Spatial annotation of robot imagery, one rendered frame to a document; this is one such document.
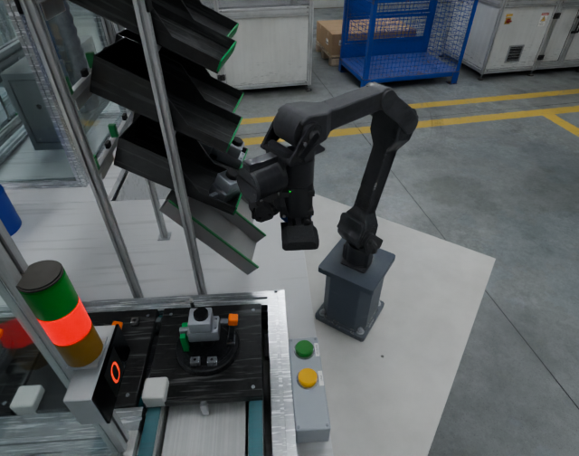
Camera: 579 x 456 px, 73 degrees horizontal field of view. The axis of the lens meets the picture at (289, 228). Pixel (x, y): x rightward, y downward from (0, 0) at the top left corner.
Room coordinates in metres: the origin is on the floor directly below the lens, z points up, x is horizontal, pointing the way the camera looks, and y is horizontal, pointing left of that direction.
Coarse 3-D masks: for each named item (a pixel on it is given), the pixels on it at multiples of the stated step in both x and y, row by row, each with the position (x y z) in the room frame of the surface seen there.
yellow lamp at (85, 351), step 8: (88, 336) 0.31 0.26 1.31; (96, 336) 0.32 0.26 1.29; (72, 344) 0.29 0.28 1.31; (80, 344) 0.29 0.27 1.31; (88, 344) 0.30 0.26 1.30; (96, 344) 0.31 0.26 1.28; (64, 352) 0.29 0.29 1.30; (72, 352) 0.29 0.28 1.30; (80, 352) 0.29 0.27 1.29; (88, 352) 0.30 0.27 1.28; (96, 352) 0.30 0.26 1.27; (64, 360) 0.29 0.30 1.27; (72, 360) 0.29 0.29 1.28; (80, 360) 0.29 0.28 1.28; (88, 360) 0.29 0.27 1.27
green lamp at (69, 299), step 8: (64, 272) 0.32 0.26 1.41; (64, 280) 0.31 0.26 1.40; (56, 288) 0.30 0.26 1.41; (64, 288) 0.31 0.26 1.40; (72, 288) 0.32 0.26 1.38; (24, 296) 0.29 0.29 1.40; (32, 296) 0.29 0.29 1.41; (40, 296) 0.29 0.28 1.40; (48, 296) 0.29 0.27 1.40; (56, 296) 0.30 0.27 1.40; (64, 296) 0.30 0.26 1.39; (72, 296) 0.31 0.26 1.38; (32, 304) 0.29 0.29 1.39; (40, 304) 0.29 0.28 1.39; (48, 304) 0.29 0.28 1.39; (56, 304) 0.29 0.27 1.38; (64, 304) 0.30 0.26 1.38; (72, 304) 0.31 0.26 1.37; (40, 312) 0.29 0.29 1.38; (48, 312) 0.29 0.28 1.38; (56, 312) 0.29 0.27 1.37; (64, 312) 0.30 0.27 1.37; (48, 320) 0.29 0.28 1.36
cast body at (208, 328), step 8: (192, 312) 0.52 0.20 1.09; (200, 312) 0.51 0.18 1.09; (208, 312) 0.52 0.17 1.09; (192, 320) 0.50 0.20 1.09; (200, 320) 0.50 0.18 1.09; (208, 320) 0.50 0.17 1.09; (216, 320) 0.52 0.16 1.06; (184, 328) 0.51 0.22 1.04; (192, 328) 0.49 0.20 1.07; (200, 328) 0.49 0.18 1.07; (208, 328) 0.49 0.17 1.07; (216, 328) 0.50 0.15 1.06; (192, 336) 0.49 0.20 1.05; (200, 336) 0.49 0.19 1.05; (208, 336) 0.49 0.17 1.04; (216, 336) 0.49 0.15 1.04
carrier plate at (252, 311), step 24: (168, 312) 0.61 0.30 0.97; (216, 312) 0.61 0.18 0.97; (240, 312) 0.61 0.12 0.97; (168, 336) 0.54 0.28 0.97; (240, 336) 0.54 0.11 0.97; (168, 360) 0.48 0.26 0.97; (240, 360) 0.48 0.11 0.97; (192, 384) 0.42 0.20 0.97; (216, 384) 0.42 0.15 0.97; (240, 384) 0.42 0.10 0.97
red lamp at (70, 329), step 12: (72, 312) 0.30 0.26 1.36; (84, 312) 0.32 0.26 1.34; (48, 324) 0.29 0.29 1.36; (60, 324) 0.29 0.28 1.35; (72, 324) 0.30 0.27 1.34; (84, 324) 0.31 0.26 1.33; (48, 336) 0.29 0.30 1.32; (60, 336) 0.29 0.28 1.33; (72, 336) 0.29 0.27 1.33; (84, 336) 0.30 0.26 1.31
